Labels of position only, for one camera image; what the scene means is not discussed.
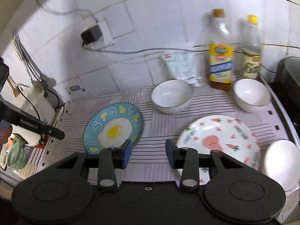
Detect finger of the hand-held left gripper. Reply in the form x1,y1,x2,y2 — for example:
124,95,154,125
44,124,65,140

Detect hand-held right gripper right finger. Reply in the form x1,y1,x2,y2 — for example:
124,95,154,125
165,139,244,191

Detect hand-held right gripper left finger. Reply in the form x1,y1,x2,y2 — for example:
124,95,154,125
55,139,133,191

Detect blue fried egg plate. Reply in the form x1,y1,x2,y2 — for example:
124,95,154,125
83,103,144,155

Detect white dark-rimmed bowl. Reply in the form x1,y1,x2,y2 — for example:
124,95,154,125
150,79,194,114
264,139,300,192
233,78,272,113

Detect person's left hand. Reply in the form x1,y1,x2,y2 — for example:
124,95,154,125
0,128,13,145

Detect white kitchen appliance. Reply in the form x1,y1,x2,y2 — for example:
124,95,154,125
5,84,57,147

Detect striped tablecloth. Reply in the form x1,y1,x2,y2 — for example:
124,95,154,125
14,78,296,193

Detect green colander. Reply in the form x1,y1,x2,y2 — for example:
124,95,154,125
6,142,27,170

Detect hanging metal utensil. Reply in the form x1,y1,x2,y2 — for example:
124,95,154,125
13,35,41,80

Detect white plastic salt bag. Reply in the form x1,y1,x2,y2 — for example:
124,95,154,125
160,51,207,87

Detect black power adapter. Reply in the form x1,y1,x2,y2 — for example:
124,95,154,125
80,25,103,45

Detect yellow label glass bottle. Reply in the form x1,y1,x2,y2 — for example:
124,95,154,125
207,9,234,91

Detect steel-edged stove top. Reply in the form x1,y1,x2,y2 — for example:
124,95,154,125
258,74,300,150

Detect clear bottle with yellow cap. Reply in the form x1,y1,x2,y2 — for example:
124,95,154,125
241,15,262,80

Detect black cooking pot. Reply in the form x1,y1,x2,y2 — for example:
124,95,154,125
274,56,300,105

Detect small wall sticker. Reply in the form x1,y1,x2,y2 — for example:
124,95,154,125
66,85,85,95

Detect black power cable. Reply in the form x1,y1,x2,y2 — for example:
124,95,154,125
82,43,293,74

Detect white wall socket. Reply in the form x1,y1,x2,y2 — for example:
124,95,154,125
92,20,116,50

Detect grey cable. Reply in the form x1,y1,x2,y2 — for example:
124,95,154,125
35,0,99,23

